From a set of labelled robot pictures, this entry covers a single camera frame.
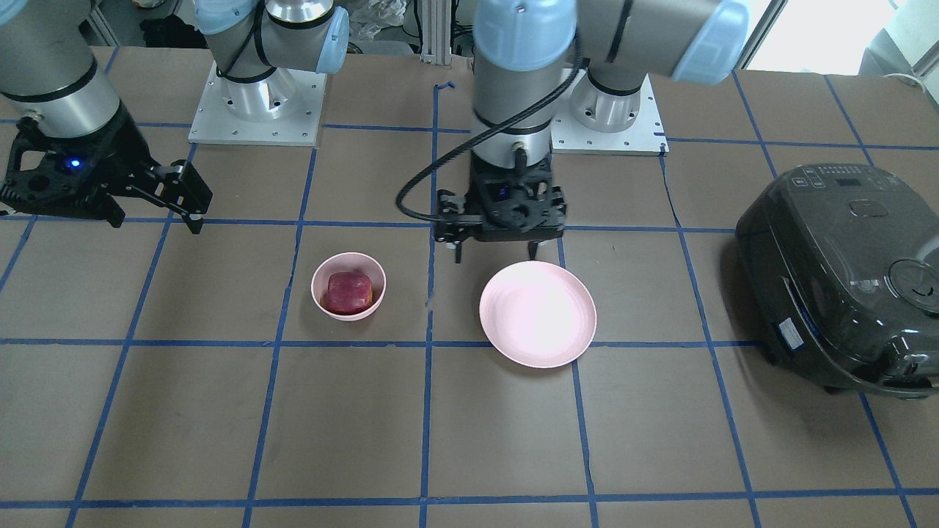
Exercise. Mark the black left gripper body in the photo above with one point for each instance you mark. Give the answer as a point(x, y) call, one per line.
point(449, 207)

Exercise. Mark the pink bowl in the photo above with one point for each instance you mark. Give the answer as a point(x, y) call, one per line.
point(349, 262)

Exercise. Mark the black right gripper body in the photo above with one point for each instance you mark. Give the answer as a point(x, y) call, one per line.
point(121, 152)

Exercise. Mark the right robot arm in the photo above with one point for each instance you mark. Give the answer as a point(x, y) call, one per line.
point(50, 73)

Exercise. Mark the black rice cooker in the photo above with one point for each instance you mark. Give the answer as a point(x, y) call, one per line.
point(842, 259)

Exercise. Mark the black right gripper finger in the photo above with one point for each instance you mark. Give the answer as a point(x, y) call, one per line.
point(195, 223)

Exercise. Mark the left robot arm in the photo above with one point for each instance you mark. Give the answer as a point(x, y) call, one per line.
point(534, 58)

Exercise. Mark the red apple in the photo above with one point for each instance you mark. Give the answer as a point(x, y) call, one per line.
point(348, 293)

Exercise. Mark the aluminium frame post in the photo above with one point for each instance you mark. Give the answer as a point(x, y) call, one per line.
point(436, 28)

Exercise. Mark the pink plate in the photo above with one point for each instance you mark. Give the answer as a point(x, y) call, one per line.
point(538, 314)

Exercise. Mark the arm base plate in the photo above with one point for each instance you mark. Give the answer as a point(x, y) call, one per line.
point(284, 109)
point(592, 122)

